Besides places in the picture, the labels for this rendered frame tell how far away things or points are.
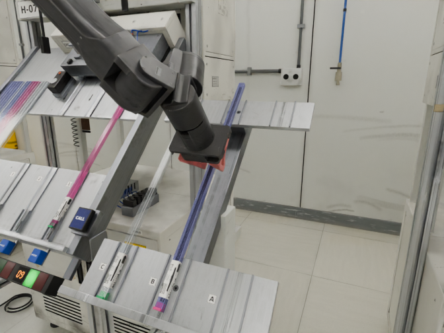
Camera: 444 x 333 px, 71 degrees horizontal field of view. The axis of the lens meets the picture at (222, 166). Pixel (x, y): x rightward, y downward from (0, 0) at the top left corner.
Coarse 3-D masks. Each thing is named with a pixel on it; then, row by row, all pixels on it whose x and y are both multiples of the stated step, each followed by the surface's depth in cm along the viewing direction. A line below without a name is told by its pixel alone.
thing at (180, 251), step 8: (240, 88) 71; (240, 96) 71; (232, 104) 69; (232, 112) 68; (232, 120) 67; (208, 168) 61; (208, 176) 60; (208, 184) 59; (200, 192) 58; (200, 200) 57; (192, 208) 57; (200, 208) 57; (192, 216) 56; (192, 224) 55; (184, 232) 55; (192, 232) 55; (184, 240) 54; (176, 248) 53; (184, 248) 53; (176, 256) 52; (160, 304) 49
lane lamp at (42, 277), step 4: (40, 272) 69; (40, 276) 68; (44, 276) 68; (48, 276) 68; (36, 280) 68; (40, 280) 68; (44, 280) 68; (36, 284) 68; (40, 284) 67; (32, 288) 67; (36, 288) 67; (40, 288) 67
